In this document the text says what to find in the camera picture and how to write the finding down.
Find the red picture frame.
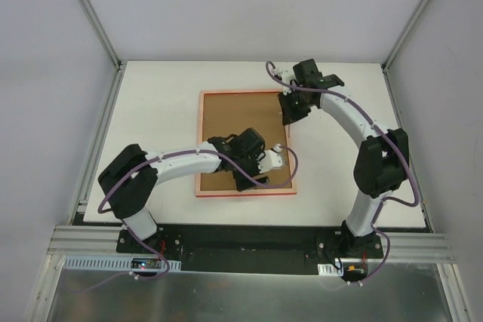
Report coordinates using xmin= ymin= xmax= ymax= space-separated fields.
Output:
xmin=195 ymin=90 xmax=297 ymax=198

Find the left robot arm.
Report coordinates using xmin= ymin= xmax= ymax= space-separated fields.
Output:
xmin=97 ymin=128 xmax=282 ymax=241

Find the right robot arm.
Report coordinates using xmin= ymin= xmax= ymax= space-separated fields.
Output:
xmin=266 ymin=59 xmax=409 ymax=258

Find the shiny metal floor sheet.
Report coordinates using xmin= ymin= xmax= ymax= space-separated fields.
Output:
xmin=48 ymin=264 xmax=451 ymax=321

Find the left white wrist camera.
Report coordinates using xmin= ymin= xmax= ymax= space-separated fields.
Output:
xmin=257 ymin=143 xmax=288 ymax=173

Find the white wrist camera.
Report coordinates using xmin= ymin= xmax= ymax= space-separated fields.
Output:
xmin=272 ymin=67 xmax=297 ymax=96
xmin=257 ymin=143 xmax=288 ymax=173

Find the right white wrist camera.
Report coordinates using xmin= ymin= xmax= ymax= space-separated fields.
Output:
xmin=272 ymin=67 xmax=297 ymax=96

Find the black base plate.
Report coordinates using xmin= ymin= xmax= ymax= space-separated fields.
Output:
xmin=116 ymin=224 xmax=383 ymax=275

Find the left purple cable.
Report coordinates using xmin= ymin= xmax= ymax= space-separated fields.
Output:
xmin=97 ymin=146 xmax=300 ymax=262

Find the right white cable duct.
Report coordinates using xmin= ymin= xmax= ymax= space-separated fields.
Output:
xmin=318 ymin=264 xmax=343 ymax=278

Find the white cable duct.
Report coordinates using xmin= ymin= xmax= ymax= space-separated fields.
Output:
xmin=64 ymin=256 xmax=182 ymax=273
xmin=318 ymin=264 xmax=343 ymax=278

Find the right aluminium side rail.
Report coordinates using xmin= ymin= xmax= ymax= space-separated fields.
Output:
xmin=383 ymin=67 xmax=435 ymax=232

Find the aluminium side rail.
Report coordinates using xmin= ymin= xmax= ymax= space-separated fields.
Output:
xmin=383 ymin=67 xmax=435 ymax=232
xmin=66 ymin=60 xmax=128 ymax=225

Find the left aluminium side rail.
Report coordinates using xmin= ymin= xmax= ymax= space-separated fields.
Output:
xmin=66 ymin=60 xmax=128 ymax=225

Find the aluminium front rail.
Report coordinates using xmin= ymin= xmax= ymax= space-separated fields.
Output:
xmin=47 ymin=225 xmax=456 ymax=264

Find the right aluminium post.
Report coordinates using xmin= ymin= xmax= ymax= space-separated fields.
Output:
xmin=381 ymin=0 xmax=432 ymax=74

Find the aluminium post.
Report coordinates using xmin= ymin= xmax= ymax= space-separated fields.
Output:
xmin=77 ymin=0 xmax=122 ymax=69
xmin=381 ymin=0 xmax=432 ymax=74

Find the left white cable duct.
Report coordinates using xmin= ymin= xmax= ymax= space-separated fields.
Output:
xmin=64 ymin=256 xmax=182 ymax=273

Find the left aluminium post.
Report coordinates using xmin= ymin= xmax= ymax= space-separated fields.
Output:
xmin=77 ymin=0 xmax=122 ymax=69

